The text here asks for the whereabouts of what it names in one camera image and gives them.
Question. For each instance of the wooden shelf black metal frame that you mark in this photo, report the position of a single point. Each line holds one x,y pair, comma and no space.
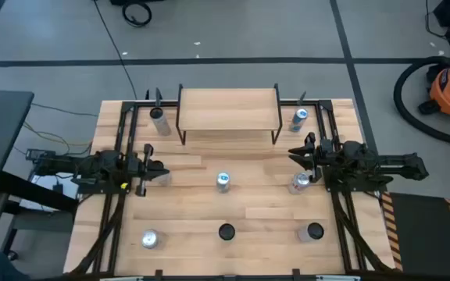
229,109

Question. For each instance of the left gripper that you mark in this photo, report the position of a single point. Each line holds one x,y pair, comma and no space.
143,171

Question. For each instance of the chair caster wheel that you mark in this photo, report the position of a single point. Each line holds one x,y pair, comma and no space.
11,255

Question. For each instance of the white paper box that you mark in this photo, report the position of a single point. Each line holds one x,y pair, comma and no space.
70,182

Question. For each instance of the blue silver Red Bull can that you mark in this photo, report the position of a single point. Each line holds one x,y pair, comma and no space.
298,119
223,184

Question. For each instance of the yellow tape tag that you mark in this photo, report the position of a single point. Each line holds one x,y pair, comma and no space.
124,186

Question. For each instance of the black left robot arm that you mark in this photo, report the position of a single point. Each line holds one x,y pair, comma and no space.
92,164

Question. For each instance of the black frame clamp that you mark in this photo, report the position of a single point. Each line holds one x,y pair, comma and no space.
295,274
158,274
302,97
158,97

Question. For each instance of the tall white can black lid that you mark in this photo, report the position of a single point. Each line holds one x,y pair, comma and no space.
314,231
161,125

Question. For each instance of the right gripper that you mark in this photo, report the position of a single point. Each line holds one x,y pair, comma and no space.
328,156

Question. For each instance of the black aluminium table frame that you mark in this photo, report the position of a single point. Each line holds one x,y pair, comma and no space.
170,104

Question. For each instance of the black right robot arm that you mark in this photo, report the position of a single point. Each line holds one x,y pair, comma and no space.
397,162

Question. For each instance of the tall white orange-print can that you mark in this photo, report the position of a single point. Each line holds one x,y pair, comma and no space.
227,232

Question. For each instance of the silver Diet Coke can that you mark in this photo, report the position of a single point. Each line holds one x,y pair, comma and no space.
297,185
151,239

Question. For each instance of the black power adapter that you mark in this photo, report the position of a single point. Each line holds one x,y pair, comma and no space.
35,154

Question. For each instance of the black hazard-striped floor mat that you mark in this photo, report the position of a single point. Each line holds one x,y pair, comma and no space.
424,234

